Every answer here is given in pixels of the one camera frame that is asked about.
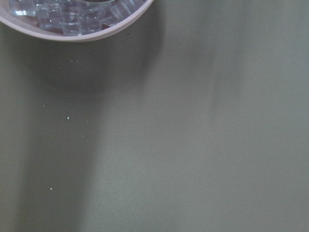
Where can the clear ice cubes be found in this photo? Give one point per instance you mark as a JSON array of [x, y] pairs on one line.
[[74, 17]]

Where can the pink bowl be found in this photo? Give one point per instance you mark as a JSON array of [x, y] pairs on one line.
[[24, 27]]

